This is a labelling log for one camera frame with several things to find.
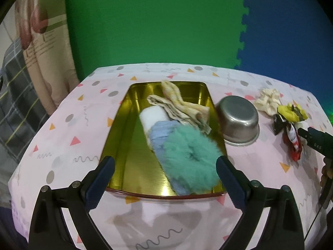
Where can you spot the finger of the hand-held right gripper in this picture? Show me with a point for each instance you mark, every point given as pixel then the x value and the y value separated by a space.
pixel 305 134

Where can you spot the green fluffy scrunchie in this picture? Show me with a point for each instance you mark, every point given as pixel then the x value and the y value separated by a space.
pixel 192 158

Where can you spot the red tin box gold inside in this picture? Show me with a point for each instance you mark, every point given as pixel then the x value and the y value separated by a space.
pixel 132 156

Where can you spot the yellow scrunchie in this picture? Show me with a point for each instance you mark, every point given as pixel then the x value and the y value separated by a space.
pixel 286 110

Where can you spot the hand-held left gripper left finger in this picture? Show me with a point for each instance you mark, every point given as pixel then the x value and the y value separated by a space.
pixel 100 182

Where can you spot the white towel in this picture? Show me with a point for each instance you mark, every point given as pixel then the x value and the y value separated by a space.
pixel 152 117

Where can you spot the green foam mat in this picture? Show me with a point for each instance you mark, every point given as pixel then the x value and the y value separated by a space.
pixel 156 20

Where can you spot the person's right hand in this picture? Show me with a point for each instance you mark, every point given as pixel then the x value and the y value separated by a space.
pixel 327 172

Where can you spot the blue foam mat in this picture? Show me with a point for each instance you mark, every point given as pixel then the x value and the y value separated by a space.
pixel 286 31

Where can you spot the light blue towel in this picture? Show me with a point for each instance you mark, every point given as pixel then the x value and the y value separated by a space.
pixel 160 138

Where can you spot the cream scrunchie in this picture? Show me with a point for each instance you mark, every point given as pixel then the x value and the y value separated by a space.
pixel 268 101

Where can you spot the beige printed curtain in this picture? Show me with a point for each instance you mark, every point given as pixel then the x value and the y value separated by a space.
pixel 49 57

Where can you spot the black snack packet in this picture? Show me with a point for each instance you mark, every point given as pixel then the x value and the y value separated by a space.
pixel 279 125

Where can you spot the steel bowl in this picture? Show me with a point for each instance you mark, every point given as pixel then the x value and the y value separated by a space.
pixel 239 117

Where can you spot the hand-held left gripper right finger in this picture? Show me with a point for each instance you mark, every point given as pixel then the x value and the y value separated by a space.
pixel 231 185

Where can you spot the red white snack packet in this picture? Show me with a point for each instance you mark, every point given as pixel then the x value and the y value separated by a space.
pixel 294 140

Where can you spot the grey plaid cloth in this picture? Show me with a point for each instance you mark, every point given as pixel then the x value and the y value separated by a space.
pixel 18 96

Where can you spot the yellow checked cloth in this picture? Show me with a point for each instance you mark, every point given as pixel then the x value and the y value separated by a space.
pixel 182 108

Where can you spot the pink patterned tablecloth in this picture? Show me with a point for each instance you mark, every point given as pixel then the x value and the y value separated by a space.
pixel 78 125

